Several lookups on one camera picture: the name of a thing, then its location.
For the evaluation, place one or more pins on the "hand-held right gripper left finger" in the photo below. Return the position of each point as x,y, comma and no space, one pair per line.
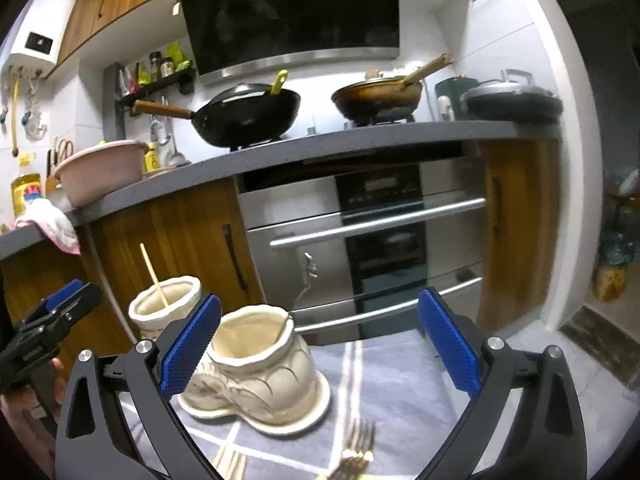
190,345

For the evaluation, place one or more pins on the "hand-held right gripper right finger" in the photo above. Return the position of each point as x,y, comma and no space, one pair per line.
450,345

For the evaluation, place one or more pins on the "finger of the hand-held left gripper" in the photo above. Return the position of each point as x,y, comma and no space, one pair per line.
70,302

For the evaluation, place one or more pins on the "cream ceramic utensil holder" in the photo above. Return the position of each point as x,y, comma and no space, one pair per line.
270,375
172,296

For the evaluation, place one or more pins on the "silver fork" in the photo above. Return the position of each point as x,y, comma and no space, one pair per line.
357,440

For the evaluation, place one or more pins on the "person's left hand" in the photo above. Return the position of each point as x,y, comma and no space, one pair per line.
25,420

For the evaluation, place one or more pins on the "grey striped cloth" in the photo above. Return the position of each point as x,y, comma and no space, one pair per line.
390,390

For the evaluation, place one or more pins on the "pink white cloth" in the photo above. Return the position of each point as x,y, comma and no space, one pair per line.
50,225

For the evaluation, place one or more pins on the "wooden base cabinet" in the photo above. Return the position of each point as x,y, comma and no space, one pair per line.
175,240
520,220

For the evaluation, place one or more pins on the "yellow oil bottle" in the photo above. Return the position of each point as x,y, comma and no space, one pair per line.
25,190

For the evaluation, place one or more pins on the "pink basin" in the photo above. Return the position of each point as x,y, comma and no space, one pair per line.
100,175

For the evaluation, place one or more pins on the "ornate silver spoon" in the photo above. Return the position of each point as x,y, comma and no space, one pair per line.
310,267

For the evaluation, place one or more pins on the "dark doormat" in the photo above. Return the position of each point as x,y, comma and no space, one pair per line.
595,345

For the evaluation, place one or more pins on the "knife block with scissors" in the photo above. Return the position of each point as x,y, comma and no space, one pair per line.
62,150

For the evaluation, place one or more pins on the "small yellow bottle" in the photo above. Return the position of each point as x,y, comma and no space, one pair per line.
151,160

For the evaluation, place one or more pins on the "stainless steel oven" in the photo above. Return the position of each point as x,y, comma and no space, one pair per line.
300,220

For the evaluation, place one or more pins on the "patterned jar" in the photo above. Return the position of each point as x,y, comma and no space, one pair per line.
612,275

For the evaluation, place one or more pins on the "metal ladle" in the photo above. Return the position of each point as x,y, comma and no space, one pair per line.
177,157

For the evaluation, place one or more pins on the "hanging metal utensil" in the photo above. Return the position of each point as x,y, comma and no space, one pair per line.
158,130

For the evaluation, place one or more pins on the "green bottle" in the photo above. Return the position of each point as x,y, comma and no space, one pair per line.
143,75

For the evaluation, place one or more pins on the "black spice rack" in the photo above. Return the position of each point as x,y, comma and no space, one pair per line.
165,82

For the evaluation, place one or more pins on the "grey electric cooker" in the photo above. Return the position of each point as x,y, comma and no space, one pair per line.
510,102

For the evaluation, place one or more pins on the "dark spice jar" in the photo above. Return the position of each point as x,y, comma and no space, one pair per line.
167,67
155,65

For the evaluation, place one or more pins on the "green kettle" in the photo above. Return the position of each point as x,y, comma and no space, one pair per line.
452,90

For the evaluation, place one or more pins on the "brown wok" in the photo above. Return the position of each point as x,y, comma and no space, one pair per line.
375,100

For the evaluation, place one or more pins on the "yellow green packet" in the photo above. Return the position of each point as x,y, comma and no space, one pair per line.
177,55

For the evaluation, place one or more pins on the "yellow spatula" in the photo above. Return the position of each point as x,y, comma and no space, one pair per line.
280,82

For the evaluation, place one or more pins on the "white water heater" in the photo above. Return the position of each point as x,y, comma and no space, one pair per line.
35,20

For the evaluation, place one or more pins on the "black range hood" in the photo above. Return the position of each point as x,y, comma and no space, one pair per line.
290,10

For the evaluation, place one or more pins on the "wooden wall cabinet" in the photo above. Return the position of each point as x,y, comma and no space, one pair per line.
115,0

